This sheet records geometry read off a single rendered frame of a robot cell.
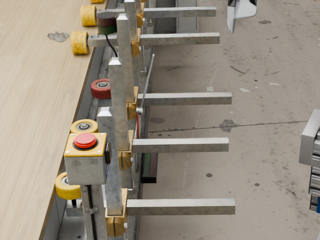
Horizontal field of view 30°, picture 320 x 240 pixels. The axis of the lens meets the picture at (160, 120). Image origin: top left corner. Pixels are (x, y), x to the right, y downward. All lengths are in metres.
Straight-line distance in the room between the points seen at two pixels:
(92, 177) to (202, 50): 3.21
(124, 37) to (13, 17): 0.87
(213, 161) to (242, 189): 0.27
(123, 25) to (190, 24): 2.52
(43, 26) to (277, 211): 1.33
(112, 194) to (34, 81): 0.68
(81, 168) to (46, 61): 1.11
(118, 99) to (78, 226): 0.43
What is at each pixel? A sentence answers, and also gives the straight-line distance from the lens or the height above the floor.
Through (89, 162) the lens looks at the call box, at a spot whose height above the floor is 1.20.
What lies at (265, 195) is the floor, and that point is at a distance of 2.90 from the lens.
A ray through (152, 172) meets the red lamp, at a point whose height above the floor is 0.70.
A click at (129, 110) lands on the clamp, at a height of 0.86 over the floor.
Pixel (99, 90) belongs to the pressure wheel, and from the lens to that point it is 1.91.
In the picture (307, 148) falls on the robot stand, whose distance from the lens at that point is 1.54.
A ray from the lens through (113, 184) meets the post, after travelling 1.45.
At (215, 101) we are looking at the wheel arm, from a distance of 1.94.
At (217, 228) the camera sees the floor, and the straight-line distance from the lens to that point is 2.71.
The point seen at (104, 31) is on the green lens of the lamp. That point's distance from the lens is 1.78.
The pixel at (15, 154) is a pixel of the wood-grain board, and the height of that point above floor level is 0.90.
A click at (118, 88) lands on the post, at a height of 1.06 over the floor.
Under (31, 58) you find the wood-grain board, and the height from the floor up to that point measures 0.90.
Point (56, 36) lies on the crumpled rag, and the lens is 2.30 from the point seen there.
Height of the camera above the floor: 1.82
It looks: 32 degrees down
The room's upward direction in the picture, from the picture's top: 3 degrees counter-clockwise
